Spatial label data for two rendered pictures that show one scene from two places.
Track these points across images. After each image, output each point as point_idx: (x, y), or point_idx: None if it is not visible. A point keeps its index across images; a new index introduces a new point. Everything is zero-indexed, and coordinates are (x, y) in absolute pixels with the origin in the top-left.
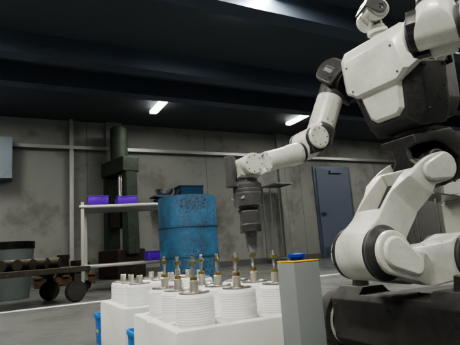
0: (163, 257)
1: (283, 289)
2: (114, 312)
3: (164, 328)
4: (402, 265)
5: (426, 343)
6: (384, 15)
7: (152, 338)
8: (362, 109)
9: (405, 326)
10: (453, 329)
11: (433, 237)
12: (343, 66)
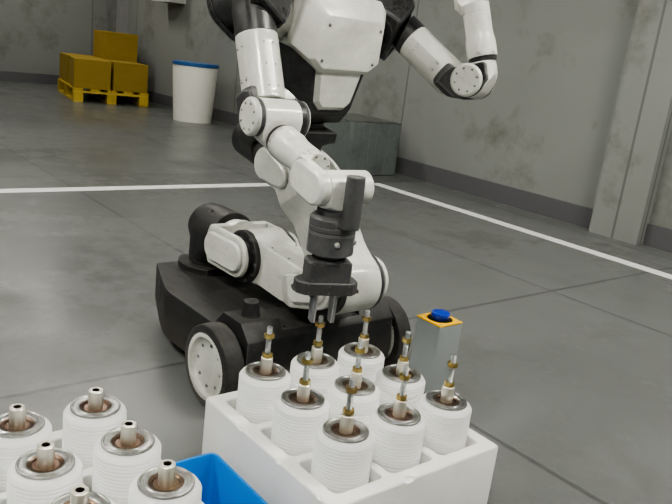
0: (355, 381)
1: (442, 353)
2: None
3: (468, 458)
4: None
5: None
6: None
7: (424, 493)
8: (303, 82)
9: (340, 345)
10: (380, 333)
11: (262, 236)
12: (328, 19)
